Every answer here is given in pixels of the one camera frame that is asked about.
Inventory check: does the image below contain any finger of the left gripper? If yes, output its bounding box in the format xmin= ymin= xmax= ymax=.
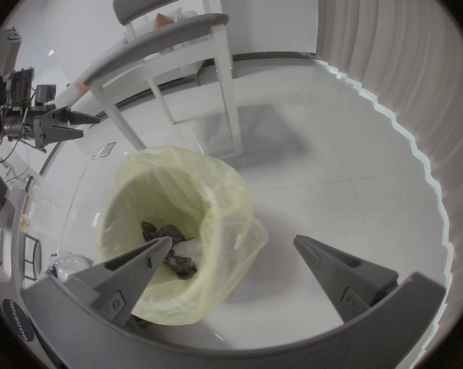
xmin=52 ymin=107 xmax=102 ymax=127
xmin=41 ymin=126 xmax=84 ymax=145

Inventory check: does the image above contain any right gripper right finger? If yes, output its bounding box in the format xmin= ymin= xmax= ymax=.
xmin=293 ymin=234 xmax=400 ymax=324

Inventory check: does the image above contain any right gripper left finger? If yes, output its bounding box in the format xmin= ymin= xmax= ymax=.
xmin=66 ymin=236 xmax=174 ymax=326

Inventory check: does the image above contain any crumpled black plastic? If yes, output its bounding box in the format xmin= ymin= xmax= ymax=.
xmin=141 ymin=221 xmax=187 ymax=246
xmin=165 ymin=256 xmax=198 ymax=281

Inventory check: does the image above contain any white trash bin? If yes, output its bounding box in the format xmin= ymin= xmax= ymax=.
xmin=95 ymin=156 xmax=251 ymax=322

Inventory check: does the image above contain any yellow plastic bag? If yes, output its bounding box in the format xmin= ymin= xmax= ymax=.
xmin=93 ymin=146 xmax=270 ymax=326

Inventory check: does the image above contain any white power strip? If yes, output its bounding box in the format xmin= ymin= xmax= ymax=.
xmin=90 ymin=141 xmax=117 ymax=160

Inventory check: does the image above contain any crumpled white paper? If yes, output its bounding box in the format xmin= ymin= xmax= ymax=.
xmin=172 ymin=238 xmax=208 ymax=263

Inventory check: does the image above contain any white chair with grey seat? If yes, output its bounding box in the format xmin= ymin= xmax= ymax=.
xmin=76 ymin=0 xmax=244 ymax=159

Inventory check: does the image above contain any white curtain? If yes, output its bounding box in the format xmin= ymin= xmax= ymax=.
xmin=316 ymin=0 xmax=463 ymax=322

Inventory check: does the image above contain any black cable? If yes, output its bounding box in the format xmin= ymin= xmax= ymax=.
xmin=0 ymin=137 xmax=29 ymax=165

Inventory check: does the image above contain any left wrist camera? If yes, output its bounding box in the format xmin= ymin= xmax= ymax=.
xmin=35 ymin=85 xmax=57 ymax=108

